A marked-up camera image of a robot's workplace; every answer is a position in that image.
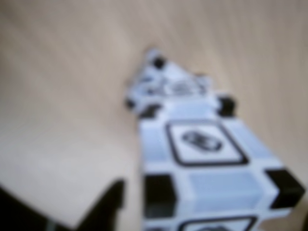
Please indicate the white cube nested diamond glyph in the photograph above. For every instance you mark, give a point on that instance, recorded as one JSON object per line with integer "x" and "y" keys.
{"x": 149, "y": 93}

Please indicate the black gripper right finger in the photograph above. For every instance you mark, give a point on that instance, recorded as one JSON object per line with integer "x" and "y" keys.
{"x": 106, "y": 211}

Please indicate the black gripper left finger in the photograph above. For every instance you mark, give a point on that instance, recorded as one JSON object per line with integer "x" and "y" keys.
{"x": 19, "y": 216}

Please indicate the white cube striped diamond glyph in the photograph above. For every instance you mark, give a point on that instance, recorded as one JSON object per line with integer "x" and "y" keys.
{"x": 216, "y": 183}

